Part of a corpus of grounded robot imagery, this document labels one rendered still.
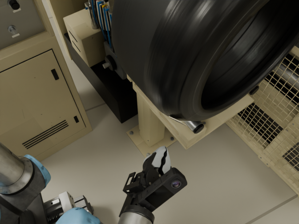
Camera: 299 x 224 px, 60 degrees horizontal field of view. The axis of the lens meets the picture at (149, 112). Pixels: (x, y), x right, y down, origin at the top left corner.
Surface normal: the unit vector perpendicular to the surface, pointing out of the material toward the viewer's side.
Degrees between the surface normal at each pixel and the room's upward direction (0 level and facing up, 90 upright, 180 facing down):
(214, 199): 0
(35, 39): 0
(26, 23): 90
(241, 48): 41
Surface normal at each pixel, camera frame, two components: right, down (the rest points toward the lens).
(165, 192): 0.13, 0.39
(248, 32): -0.64, 0.07
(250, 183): 0.00, -0.53
